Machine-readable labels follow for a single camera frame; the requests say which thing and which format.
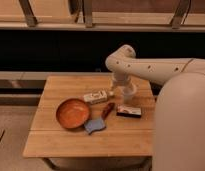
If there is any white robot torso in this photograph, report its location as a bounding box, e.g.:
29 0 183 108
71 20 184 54
152 73 205 171

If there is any wooden table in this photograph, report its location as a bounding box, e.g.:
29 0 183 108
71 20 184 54
23 75 155 158

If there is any middle metal chair leg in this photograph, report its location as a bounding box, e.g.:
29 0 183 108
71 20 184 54
83 0 93 28

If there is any right metal chair leg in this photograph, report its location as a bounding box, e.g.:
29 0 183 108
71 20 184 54
170 0 191 29

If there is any white tube with label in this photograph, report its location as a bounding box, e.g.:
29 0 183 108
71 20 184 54
83 90 114 104

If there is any small black and white box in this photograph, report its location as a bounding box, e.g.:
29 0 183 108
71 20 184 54
116 105 142 118

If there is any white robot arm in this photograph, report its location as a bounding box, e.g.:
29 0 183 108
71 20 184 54
105 44 205 94

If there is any left metal chair leg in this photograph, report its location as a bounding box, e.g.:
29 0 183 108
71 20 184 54
19 0 37 27

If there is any metal chair leg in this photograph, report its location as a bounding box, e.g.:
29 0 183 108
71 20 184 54
83 0 93 28
170 0 191 29
19 0 37 27

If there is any orange ceramic bowl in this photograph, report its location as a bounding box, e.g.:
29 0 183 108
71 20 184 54
56 98 91 129

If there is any translucent ceramic cup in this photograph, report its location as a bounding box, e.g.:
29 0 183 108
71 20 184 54
121 83 137 104

